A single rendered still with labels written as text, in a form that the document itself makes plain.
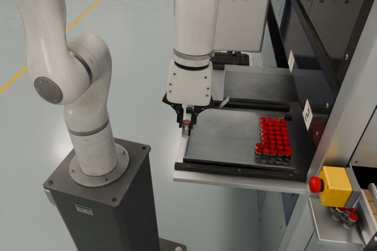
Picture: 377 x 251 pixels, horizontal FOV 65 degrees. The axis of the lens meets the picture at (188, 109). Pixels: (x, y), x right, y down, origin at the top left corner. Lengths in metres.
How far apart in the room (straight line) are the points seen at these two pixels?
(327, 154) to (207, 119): 0.47
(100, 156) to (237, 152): 0.44
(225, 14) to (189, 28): 1.11
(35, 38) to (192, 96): 0.36
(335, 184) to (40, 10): 0.76
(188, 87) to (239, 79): 0.73
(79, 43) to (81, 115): 0.19
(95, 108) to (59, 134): 1.73
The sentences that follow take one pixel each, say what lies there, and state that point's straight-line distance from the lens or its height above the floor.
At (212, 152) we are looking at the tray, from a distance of 1.00.
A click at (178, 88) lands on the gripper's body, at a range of 0.65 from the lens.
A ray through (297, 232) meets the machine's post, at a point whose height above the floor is 0.68.
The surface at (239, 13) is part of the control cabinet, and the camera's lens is 1.67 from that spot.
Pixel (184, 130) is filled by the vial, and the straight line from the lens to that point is 0.73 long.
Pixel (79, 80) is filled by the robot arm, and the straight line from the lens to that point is 0.73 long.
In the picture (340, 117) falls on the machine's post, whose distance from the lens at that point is 0.76.
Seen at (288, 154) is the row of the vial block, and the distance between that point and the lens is 0.97.
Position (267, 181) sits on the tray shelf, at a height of 0.88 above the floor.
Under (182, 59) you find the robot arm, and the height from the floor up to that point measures 1.31.
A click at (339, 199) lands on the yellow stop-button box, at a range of 0.83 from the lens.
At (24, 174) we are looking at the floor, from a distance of 2.35.
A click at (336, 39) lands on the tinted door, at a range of 0.87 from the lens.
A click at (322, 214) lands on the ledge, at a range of 0.93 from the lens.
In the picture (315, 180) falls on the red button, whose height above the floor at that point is 1.01.
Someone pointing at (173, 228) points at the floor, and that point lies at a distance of 1.85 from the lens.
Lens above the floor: 1.60
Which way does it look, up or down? 38 degrees down
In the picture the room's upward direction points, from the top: straight up
